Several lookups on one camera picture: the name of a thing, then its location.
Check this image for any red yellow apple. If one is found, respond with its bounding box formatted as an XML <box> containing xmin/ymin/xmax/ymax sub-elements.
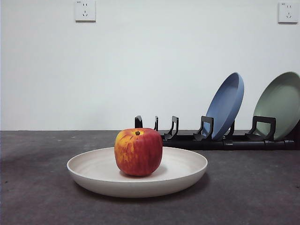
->
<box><xmin>114</xmin><ymin>127</ymin><xmax>164</xmax><ymax>177</ymax></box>

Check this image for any cream yellow round plate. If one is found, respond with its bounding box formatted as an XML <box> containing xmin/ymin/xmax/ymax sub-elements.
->
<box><xmin>67</xmin><ymin>146</ymin><xmax>209</xmax><ymax>198</ymax></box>

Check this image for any blue round plate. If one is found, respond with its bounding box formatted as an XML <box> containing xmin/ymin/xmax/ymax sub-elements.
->
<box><xmin>202</xmin><ymin>72</ymin><xmax>245</xmax><ymax>140</ymax></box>

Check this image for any black plate rack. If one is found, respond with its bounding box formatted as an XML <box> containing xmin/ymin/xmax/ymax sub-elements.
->
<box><xmin>134</xmin><ymin>115</ymin><xmax>295</xmax><ymax>151</ymax></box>

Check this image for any green round plate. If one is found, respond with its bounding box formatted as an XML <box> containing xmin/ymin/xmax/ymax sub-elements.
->
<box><xmin>253</xmin><ymin>71</ymin><xmax>300</xmax><ymax>142</ymax></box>

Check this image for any white wall socket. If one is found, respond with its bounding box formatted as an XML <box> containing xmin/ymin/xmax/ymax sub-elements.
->
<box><xmin>277</xmin><ymin>2</ymin><xmax>299</xmax><ymax>24</ymax></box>
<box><xmin>75</xmin><ymin>0</ymin><xmax>97</xmax><ymax>23</ymax></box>

